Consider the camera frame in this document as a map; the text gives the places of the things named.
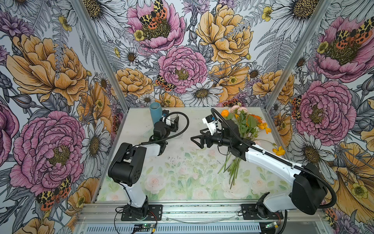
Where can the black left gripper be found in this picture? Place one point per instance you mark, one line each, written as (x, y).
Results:
(175, 126)

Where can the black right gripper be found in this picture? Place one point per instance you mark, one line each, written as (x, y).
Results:
(207, 135)

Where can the orange poppy flower stem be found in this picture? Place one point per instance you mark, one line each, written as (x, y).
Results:
(234, 150)

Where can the clear ribbed glass vase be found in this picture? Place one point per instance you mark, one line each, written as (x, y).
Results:
(171, 119)

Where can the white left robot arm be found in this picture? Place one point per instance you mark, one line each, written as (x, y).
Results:
(126, 167)

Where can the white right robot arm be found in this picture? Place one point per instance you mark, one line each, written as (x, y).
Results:
(309, 191)

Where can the tall teal cylinder vase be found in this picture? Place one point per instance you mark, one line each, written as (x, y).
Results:
(156, 112)

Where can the orange leafy flower stem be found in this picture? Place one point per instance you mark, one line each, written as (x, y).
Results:
(250, 125)

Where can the green circuit board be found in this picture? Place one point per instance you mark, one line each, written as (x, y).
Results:
(144, 228)

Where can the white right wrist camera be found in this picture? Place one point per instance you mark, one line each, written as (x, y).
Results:
(211, 123)

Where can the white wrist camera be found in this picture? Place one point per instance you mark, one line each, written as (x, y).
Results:
(211, 123)
(164, 114)

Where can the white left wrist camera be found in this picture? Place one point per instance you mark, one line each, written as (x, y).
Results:
(164, 114)

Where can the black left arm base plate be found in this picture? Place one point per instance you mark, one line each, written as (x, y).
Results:
(151, 212)

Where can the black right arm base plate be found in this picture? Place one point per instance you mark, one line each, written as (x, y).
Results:
(255, 212)

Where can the aluminium front frame rail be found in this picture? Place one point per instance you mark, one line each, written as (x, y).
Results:
(199, 217)

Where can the aluminium right corner post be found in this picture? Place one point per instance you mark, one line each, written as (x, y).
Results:
(305, 37)

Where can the aluminium corner post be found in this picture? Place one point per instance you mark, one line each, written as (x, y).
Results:
(89, 28)
(305, 37)

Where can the aluminium left corner post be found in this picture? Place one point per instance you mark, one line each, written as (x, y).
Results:
(89, 28)

